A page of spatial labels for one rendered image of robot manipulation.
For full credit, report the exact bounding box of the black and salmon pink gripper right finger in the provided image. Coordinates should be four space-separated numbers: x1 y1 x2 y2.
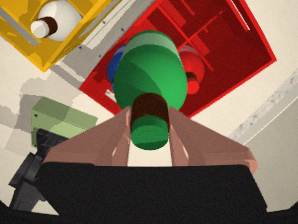
168 106 258 175

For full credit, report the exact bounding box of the red bottle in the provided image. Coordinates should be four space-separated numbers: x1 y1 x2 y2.
178 44 204 94

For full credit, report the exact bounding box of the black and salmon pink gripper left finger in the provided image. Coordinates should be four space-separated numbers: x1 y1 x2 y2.
42 106 131 166

